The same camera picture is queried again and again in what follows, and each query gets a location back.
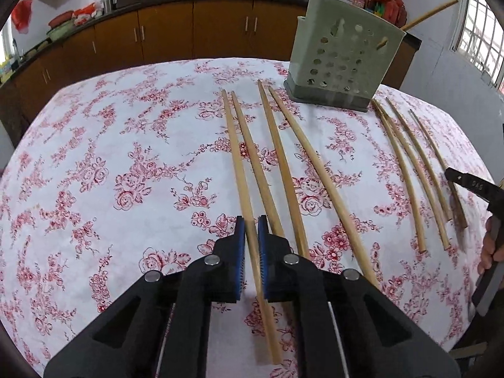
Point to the red floral tablecloth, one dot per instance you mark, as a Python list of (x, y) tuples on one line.
[(118, 145)]

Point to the wooden slat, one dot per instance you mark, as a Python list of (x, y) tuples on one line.
[(468, 349)]

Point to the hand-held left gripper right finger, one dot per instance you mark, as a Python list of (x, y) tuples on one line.
[(263, 260)]

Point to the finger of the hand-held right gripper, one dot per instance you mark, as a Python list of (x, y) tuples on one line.
[(468, 184)]

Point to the red basin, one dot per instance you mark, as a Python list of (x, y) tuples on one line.
[(61, 19)]

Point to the person's right hand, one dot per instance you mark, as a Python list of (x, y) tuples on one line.
[(488, 252)]

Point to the barred window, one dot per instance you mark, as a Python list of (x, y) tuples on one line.
[(480, 35)]

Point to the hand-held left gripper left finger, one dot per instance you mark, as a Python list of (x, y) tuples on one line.
[(239, 260)]

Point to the hanging red plastic bag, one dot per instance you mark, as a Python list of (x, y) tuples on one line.
[(21, 15)]

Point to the red and white plastic bag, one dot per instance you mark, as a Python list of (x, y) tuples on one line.
[(84, 13)]

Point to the grey perforated utensil holder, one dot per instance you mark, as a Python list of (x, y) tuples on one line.
[(346, 47)]

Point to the green basin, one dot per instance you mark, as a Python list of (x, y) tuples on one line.
[(59, 32)]

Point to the wooden chopstick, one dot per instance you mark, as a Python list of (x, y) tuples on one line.
[(252, 157), (399, 165), (429, 139), (315, 165), (236, 157), (433, 204), (429, 15), (279, 153), (425, 159)]

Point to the brown kitchen base cabinets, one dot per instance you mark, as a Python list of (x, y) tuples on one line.
[(165, 35)]

